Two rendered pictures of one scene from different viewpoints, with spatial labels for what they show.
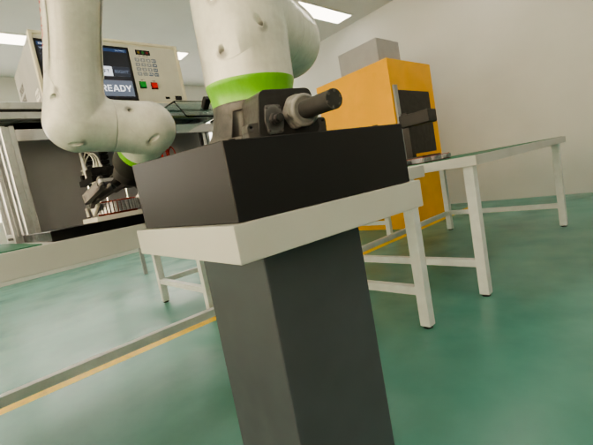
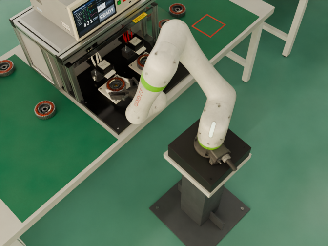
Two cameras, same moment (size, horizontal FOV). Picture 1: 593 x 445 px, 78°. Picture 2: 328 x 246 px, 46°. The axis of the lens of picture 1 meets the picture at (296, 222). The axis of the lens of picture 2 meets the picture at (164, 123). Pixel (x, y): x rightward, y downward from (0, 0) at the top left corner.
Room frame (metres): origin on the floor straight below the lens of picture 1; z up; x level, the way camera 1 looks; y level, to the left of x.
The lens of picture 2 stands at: (-0.38, 0.31, 2.45)
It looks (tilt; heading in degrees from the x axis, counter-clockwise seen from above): 56 degrees down; 356
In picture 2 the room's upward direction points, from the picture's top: 2 degrees counter-clockwise
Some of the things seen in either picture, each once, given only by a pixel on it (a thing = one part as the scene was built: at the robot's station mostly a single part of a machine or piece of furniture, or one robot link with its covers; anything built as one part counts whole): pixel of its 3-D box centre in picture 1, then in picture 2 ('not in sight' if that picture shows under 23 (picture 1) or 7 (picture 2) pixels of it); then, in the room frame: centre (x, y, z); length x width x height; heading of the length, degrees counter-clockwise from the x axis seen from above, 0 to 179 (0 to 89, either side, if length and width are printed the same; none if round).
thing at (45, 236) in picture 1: (160, 213); (130, 77); (1.12, 0.40, 0.76); 0.64 x 0.47 x 0.02; 132
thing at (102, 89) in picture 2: (119, 214); (116, 88); (1.03, 0.48, 0.78); 0.15 x 0.15 x 0.01; 42
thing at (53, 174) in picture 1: (123, 172); (98, 37); (1.30, 0.56, 0.92); 0.66 x 0.01 x 0.30; 132
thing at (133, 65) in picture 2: not in sight; (146, 65); (1.19, 0.30, 0.78); 0.15 x 0.15 x 0.01; 42
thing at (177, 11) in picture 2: not in sight; (177, 10); (1.67, 0.06, 0.77); 0.11 x 0.11 x 0.04
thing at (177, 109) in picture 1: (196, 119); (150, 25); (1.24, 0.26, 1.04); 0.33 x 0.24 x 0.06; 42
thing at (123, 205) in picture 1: (117, 206); (116, 86); (1.03, 0.48, 0.80); 0.11 x 0.11 x 0.04
